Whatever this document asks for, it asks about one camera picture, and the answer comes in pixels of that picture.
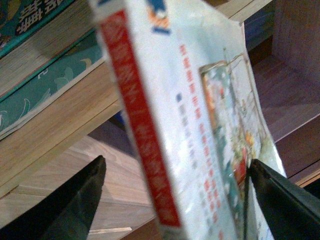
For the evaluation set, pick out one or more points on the teal book with black characters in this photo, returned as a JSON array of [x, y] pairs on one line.
[[33, 33]]

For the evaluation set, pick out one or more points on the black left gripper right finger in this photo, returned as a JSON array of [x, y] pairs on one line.
[[291, 212]]

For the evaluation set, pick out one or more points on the white book with red spine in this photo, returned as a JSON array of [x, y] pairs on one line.
[[190, 112]]

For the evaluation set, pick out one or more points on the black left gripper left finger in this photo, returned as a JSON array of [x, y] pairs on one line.
[[65, 214]]

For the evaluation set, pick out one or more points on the teal patterned book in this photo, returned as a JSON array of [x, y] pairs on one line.
[[35, 94]]

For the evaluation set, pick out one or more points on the light wooden shelf cabinet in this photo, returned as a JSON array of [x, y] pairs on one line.
[[75, 130]]

